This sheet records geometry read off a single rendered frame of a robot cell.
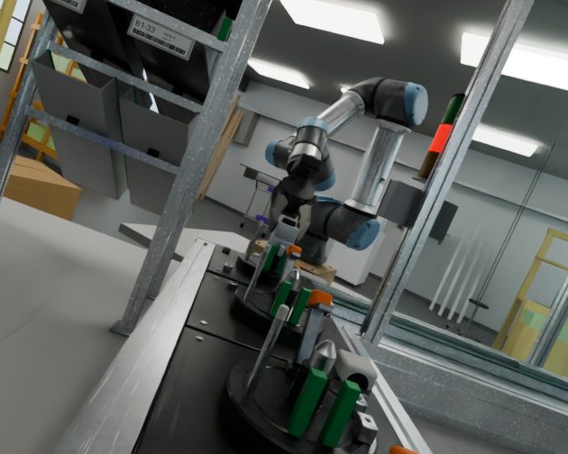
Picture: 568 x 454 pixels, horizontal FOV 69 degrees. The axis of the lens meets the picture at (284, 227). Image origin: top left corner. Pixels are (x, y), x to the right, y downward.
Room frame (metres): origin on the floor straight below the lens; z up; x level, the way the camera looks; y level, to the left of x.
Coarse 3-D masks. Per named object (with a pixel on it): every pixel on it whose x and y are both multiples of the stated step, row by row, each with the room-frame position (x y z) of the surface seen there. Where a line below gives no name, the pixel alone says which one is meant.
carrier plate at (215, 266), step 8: (216, 248) 0.89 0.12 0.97; (216, 256) 0.82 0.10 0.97; (224, 256) 0.85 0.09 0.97; (232, 256) 0.88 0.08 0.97; (208, 264) 0.74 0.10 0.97; (216, 264) 0.76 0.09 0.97; (232, 264) 0.81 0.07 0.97; (216, 272) 0.71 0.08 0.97; (224, 272) 0.73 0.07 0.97; (232, 272) 0.75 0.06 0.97; (240, 272) 0.77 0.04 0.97; (232, 280) 0.71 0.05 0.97; (240, 280) 0.72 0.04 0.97; (248, 280) 0.74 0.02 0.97; (304, 280) 0.93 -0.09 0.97; (264, 288) 0.73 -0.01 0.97; (312, 288) 0.88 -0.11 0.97
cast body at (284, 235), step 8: (280, 224) 0.81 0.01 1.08; (288, 224) 0.82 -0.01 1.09; (272, 232) 0.85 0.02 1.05; (280, 232) 0.81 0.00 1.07; (288, 232) 0.81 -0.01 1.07; (296, 232) 0.81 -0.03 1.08; (272, 240) 0.80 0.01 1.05; (280, 240) 0.80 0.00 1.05; (288, 240) 0.81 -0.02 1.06; (280, 248) 0.79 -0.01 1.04; (280, 256) 0.79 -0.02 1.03
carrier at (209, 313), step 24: (216, 288) 0.62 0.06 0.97; (240, 288) 0.60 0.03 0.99; (288, 288) 0.53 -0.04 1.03; (192, 312) 0.49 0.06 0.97; (216, 312) 0.52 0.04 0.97; (240, 312) 0.54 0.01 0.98; (264, 312) 0.54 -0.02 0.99; (216, 336) 0.46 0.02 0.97; (240, 336) 0.48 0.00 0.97; (264, 336) 0.51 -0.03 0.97; (288, 336) 0.52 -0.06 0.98; (336, 336) 0.63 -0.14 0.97; (336, 360) 0.51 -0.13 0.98; (360, 360) 0.50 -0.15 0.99; (360, 384) 0.48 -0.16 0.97
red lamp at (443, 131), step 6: (444, 126) 0.73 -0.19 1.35; (450, 126) 0.73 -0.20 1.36; (438, 132) 0.74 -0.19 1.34; (444, 132) 0.73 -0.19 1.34; (438, 138) 0.73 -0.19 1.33; (444, 138) 0.73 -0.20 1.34; (432, 144) 0.74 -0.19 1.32; (438, 144) 0.73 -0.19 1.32; (432, 150) 0.74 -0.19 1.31; (438, 150) 0.73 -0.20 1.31
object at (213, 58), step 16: (144, 0) 0.64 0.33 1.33; (160, 0) 0.64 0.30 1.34; (176, 0) 0.65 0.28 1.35; (192, 0) 0.65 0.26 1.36; (128, 16) 0.64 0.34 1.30; (176, 16) 0.64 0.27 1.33; (192, 16) 0.64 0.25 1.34; (208, 16) 0.64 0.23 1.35; (224, 16) 0.66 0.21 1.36; (208, 32) 0.63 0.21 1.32; (144, 48) 0.69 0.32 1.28; (208, 48) 0.65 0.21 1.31; (144, 64) 0.73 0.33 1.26; (160, 64) 0.71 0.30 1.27; (176, 64) 0.69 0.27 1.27; (192, 64) 0.68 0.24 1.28; (208, 64) 0.67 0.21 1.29; (160, 80) 0.75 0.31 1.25; (176, 80) 0.74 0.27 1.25; (192, 80) 0.72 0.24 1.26; (208, 80) 0.70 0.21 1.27; (192, 96) 0.76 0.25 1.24; (160, 112) 0.86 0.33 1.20; (176, 112) 0.83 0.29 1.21; (192, 112) 0.81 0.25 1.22
